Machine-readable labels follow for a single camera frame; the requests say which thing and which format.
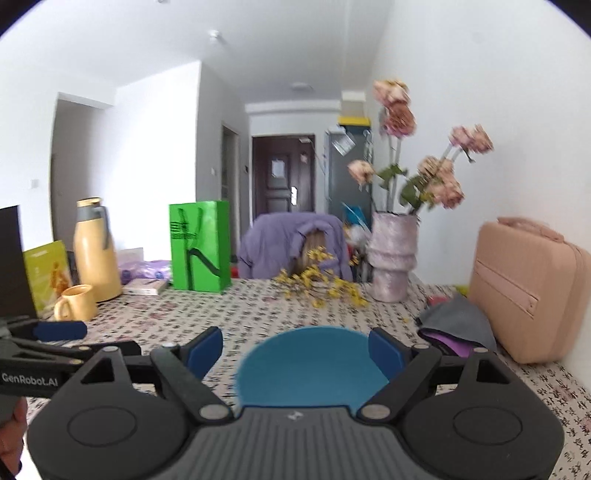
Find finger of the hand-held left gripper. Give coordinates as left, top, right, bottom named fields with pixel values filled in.
left=9, top=339, right=142, bottom=371
left=4, top=316, right=89, bottom=343

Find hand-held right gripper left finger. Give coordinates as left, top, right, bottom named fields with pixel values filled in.
left=76, top=326, right=235, bottom=422

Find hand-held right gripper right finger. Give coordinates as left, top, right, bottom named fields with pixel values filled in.
left=357, top=327, right=516, bottom=422

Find blue bowl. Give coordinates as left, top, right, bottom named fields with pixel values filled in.
left=234, top=325, right=391, bottom=409

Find person's left hand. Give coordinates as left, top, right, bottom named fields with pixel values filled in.
left=0, top=398, right=28, bottom=468

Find yellow mug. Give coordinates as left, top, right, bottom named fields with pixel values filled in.
left=54, top=284, right=99, bottom=323

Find yellow printed box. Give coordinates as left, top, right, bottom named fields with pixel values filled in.
left=23, top=239, right=75, bottom=319

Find calligraphy printed tablecloth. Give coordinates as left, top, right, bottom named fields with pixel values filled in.
left=18, top=276, right=591, bottom=480

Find purple cloth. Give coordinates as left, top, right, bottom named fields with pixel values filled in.
left=422, top=329, right=476, bottom=356

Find white book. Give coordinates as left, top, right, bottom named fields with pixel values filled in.
left=122, top=276, right=170, bottom=296

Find black paper bag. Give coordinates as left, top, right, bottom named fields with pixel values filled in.
left=0, top=205, right=39, bottom=319

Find grey cloth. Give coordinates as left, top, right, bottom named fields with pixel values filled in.
left=415, top=292, right=498, bottom=354

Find yellow thermos jug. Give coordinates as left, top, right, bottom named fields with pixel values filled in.
left=73, top=197, right=123, bottom=304

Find purple tissue pack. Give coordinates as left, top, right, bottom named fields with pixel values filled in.
left=119, top=259, right=173, bottom=282

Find yellow flower branch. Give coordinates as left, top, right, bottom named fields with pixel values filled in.
left=274, top=246, right=370, bottom=309

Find purple textured vase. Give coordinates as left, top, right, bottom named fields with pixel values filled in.
left=366, top=211, right=419, bottom=304

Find green paper bag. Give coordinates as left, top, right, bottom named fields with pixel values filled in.
left=168, top=199, right=232, bottom=294

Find wooden chair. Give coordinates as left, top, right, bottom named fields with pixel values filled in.
left=295, top=231, right=334, bottom=274

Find pink hard case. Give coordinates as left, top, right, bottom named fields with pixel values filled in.
left=468, top=216, right=591, bottom=366

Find grey refrigerator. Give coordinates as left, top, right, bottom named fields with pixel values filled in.
left=324, top=128, right=374, bottom=218

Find dried pink roses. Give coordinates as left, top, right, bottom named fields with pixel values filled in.
left=346, top=79, right=494, bottom=216

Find dark brown door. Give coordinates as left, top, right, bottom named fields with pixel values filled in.
left=251, top=134, right=316, bottom=216

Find white cardboard box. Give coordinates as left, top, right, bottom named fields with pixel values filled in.
left=341, top=89, right=367, bottom=117

